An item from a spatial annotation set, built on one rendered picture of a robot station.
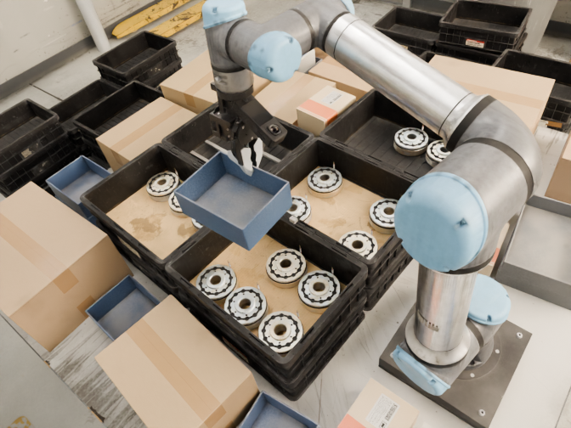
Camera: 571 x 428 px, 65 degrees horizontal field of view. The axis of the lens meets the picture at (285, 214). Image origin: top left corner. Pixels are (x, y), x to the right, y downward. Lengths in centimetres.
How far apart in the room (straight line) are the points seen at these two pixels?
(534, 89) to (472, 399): 99
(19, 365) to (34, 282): 112
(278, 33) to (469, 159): 34
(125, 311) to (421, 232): 98
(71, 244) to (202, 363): 51
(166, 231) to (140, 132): 47
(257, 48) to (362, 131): 86
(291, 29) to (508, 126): 36
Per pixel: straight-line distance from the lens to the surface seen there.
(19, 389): 235
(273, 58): 72
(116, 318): 138
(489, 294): 99
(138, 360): 111
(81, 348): 139
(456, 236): 56
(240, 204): 100
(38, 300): 130
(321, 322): 97
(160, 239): 133
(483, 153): 62
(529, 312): 133
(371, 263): 105
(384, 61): 74
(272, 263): 115
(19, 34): 427
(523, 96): 164
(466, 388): 115
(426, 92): 71
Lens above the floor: 179
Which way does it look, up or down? 48 degrees down
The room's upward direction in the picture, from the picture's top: 10 degrees counter-clockwise
